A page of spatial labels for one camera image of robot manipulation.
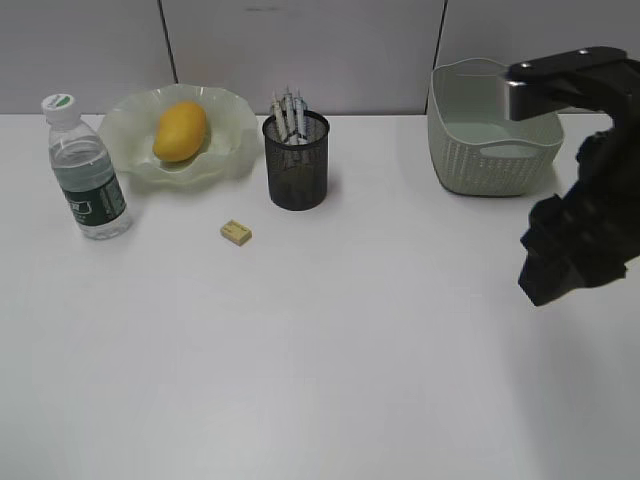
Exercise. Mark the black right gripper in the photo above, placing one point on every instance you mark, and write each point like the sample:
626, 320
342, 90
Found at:
585, 238

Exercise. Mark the beige white pen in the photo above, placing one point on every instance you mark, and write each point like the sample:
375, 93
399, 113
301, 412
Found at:
279, 118

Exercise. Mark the yellow eraser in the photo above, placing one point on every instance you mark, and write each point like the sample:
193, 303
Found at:
236, 232

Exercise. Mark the yellow mango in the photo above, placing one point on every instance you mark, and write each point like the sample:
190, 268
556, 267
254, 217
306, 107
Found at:
180, 132

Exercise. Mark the clear water bottle green label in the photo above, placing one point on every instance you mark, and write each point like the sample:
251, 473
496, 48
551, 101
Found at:
84, 171

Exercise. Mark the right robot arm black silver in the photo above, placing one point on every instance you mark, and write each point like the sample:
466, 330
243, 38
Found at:
585, 238

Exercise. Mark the pale green woven basket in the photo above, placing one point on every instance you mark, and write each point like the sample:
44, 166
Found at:
475, 150

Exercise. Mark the black mesh pen holder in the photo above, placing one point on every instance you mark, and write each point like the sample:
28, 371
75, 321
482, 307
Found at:
297, 174

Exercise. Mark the pale green wavy plate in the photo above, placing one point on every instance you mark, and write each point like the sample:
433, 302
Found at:
230, 145

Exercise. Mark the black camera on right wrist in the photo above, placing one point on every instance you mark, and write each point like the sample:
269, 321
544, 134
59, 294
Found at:
595, 78

